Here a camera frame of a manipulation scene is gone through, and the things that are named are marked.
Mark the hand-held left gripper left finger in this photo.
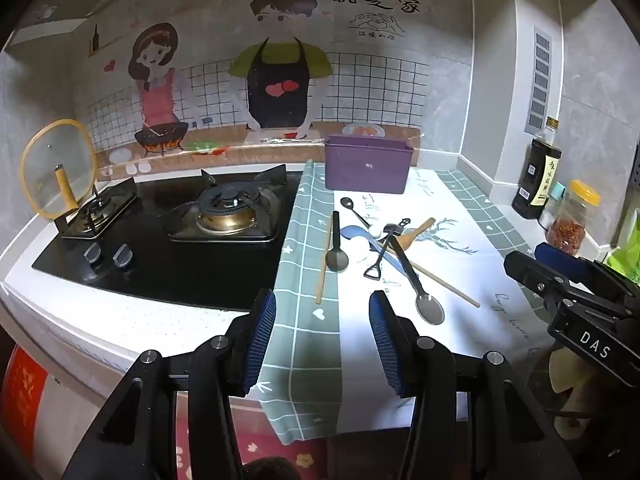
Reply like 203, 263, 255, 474
62, 287, 278, 480

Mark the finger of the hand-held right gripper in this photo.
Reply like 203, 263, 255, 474
504, 249, 626, 312
534, 241, 633, 293

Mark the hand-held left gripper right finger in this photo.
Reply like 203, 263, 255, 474
368, 290, 561, 480

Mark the large steel spoon black handle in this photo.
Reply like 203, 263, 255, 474
384, 227, 446, 325

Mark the wooden chopstick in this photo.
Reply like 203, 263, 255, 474
376, 240, 482, 308
314, 216, 335, 306

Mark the shovel-shaped spoon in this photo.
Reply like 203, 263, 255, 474
362, 217, 412, 281

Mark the black metal spoon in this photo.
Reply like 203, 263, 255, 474
325, 210, 349, 273

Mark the wooden spoon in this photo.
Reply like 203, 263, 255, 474
395, 216, 437, 252

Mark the blue spoon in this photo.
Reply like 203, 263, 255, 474
340, 225, 406, 276

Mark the small black spoon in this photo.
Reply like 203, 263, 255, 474
340, 196, 376, 231

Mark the purple utensil holder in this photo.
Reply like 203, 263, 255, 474
324, 134, 413, 195

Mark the person's right hand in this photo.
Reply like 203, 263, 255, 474
549, 347, 598, 438

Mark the chili jar yellow lid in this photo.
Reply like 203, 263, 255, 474
546, 179, 601, 256

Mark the small jar teal lid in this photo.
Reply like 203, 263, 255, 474
540, 182, 568, 231

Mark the green checked tablecloth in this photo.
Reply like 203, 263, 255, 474
260, 160, 556, 446

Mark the green plastic bag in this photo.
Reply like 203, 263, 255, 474
602, 210, 640, 286

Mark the dark sauce bottle yellow label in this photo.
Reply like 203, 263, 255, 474
511, 116, 563, 221

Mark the black gas stove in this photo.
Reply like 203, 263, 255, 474
31, 164, 303, 311

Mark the pink floral floor mat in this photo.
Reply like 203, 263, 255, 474
170, 395, 421, 480

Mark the large stove burner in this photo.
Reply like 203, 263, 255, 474
167, 165, 288, 243

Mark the grey vent grille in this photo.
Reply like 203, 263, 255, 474
525, 25, 553, 136

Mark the small stove burner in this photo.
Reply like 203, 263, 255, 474
60, 177, 138, 238

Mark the glass pot lid yellow rim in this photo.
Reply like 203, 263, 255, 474
20, 119, 97, 220

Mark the range hood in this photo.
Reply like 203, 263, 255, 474
2, 0, 166, 53

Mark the cartoon couple wall poster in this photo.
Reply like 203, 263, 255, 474
75, 0, 431, 173

